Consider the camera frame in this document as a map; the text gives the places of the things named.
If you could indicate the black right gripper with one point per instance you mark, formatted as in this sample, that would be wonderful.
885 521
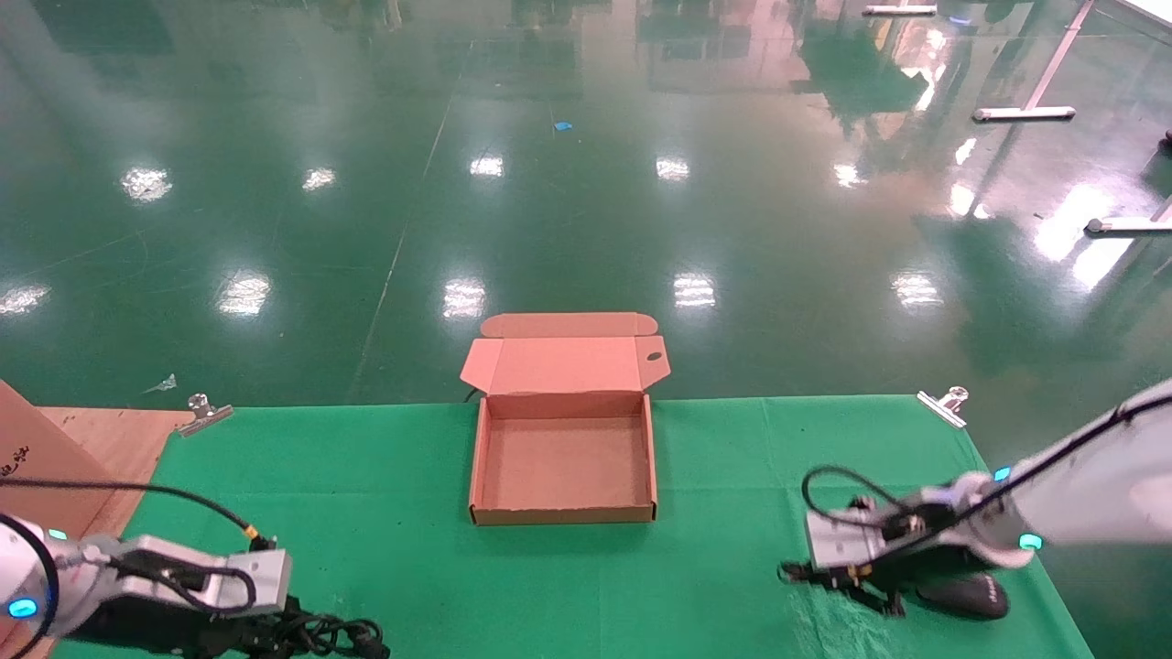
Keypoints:
925 558

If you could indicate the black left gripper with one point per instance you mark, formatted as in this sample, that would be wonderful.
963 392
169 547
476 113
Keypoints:
156 631

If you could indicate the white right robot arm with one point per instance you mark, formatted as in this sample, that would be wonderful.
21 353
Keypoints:
1099 485

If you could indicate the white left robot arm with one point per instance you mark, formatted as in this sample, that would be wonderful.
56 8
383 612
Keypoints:
82 577

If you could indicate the open brown cardboard box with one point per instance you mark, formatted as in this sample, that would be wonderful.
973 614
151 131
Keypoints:
563 458

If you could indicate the silver metal binder clip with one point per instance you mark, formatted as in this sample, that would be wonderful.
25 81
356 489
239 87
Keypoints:
944 406
203 415

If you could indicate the clear plastic floor scrap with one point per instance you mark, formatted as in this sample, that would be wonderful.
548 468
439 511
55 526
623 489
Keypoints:
164 384

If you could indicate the green table cloth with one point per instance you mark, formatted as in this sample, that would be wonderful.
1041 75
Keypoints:
568 586

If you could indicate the brown cardboard sheet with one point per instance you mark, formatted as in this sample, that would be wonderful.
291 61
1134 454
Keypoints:
46 458

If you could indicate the white stand foot with pole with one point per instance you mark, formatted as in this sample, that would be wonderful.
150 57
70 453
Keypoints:
1024 114

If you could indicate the white table edge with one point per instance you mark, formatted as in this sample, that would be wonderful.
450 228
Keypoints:
1152 9

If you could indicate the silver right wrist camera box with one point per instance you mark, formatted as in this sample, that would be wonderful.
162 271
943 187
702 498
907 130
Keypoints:
847 540

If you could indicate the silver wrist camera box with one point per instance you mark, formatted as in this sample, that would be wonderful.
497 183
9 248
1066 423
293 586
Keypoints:
847 540
211 577

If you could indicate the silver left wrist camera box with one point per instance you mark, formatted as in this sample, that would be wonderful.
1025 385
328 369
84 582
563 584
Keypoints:
211 577

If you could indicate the short white frame bar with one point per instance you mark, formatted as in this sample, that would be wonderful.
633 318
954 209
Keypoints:
900 11

